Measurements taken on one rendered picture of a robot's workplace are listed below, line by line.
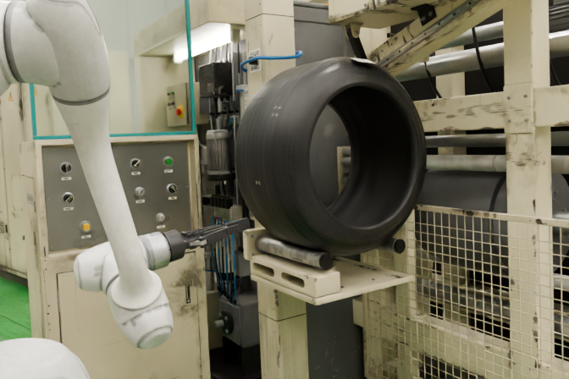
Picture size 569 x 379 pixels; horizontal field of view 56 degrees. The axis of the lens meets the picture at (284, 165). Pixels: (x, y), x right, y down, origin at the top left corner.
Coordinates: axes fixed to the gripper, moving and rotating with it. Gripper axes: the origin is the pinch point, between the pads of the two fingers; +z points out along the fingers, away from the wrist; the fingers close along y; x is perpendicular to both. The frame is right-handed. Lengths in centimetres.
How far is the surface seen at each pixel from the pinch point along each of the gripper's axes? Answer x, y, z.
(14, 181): 4, 407, -10
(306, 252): 12.5, -2.7, 18.7
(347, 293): 25.2, -10.2, 25.3
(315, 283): 19.0, -10.2, 15.1
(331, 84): -33.0, -11.9, 29.2
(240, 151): -18.5, 8.7, 9.7
